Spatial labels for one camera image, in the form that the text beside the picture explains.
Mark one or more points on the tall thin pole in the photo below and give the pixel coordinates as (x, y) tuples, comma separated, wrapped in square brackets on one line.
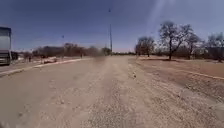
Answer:
[(110, 36)]

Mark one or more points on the sandy dirt road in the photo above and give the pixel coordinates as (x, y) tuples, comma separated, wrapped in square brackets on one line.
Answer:
[(110, 96)]

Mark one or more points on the bare dark tree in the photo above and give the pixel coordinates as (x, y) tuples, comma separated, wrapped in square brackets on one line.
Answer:
[(145, 45), (171, 38)]

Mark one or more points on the row of distant trees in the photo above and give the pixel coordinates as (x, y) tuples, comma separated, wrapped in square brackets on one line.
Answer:
[(66, 50)]

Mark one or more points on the row of bare trees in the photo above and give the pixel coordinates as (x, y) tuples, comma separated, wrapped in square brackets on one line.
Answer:
[(206, 46)]

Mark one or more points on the grey asphalt road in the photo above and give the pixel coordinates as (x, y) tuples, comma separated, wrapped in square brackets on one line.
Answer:
[(13, 66)]

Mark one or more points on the large truck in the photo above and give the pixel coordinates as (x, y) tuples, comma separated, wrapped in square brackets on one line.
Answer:
[(4, 45)]

